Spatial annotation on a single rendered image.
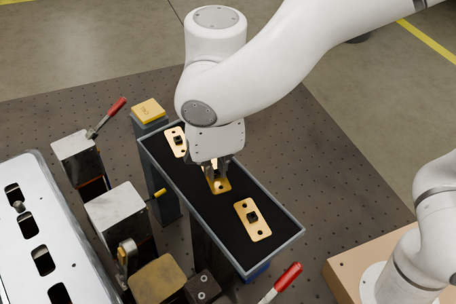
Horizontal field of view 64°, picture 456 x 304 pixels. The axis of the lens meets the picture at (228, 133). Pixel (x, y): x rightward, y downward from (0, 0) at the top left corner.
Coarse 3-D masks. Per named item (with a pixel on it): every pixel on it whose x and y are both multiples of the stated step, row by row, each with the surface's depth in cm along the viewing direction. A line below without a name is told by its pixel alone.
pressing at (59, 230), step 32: (32, 160) 95; (0, 192) 88; (32, 192) 88; (0, 224) 82; (64, 224) 82; (0, 256) 77; (32, 256) 77; (64, 256) 77; (96, 256) 77; (0, 288) 73; (32, 288) 72; (96, 288) 73
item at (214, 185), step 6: (216, 162) 75; (216, 168) 72; (216, 174) 71; (216, 180) 72; (222, 180) 72; (228, 180) 72; (210, 186) 71; (216, 186) 71; (228, 186) 71; (216, 192) 70; (222, 192) 70
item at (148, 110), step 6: (144, 102) 87; (150, 102) 87; (156, 102) 87; (132, 108) 86; (138, 108) 86; (144, 108) 86; (150, 108) 86; (156, 108) 86; (138, 114) 84; (144, 114) 84; (150, 114) 84; (156, 114) 85; (162, 114) 85; (144, 120) 83; (150, 120) 84
